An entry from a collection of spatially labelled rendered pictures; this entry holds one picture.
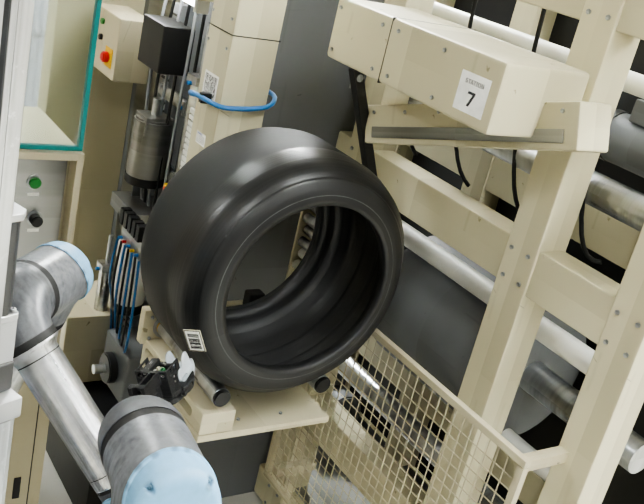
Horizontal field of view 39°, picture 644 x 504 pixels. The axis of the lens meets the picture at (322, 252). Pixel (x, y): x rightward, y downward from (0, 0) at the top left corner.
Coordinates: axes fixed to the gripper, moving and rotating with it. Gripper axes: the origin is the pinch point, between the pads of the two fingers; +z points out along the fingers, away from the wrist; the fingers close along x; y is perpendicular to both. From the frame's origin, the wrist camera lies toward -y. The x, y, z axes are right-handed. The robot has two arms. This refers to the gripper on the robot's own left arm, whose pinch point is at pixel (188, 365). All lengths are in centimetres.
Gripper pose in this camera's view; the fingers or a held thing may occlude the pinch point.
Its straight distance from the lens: 193.3
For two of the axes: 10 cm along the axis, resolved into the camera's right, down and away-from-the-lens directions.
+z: 3.1, -4.3, 8.5
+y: -1.6, -9.1, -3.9
